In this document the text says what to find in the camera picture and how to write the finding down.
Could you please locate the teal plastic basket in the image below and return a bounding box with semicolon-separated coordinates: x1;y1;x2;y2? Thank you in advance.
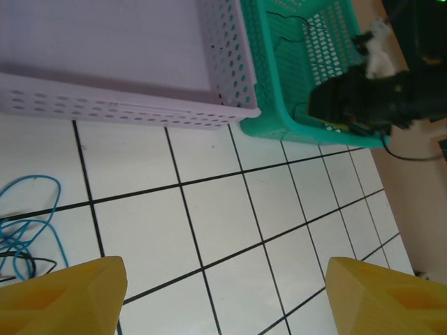
239;0;392;147

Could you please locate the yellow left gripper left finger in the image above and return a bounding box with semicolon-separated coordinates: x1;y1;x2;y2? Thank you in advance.
0;256;127;335

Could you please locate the thin black cable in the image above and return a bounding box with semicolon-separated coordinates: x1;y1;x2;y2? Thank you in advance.
0;251;57;281
267;10;441;162

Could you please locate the purple plastic basket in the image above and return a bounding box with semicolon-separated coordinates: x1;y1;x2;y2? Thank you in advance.
0;0;262;132

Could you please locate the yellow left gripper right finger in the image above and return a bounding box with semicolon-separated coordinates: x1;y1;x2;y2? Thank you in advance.
325;257;447;335

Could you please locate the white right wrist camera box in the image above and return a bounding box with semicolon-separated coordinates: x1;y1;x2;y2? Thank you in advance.
351;19;397;80

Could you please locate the thin blue cable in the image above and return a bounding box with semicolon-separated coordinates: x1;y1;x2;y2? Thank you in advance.
0;175;69;280

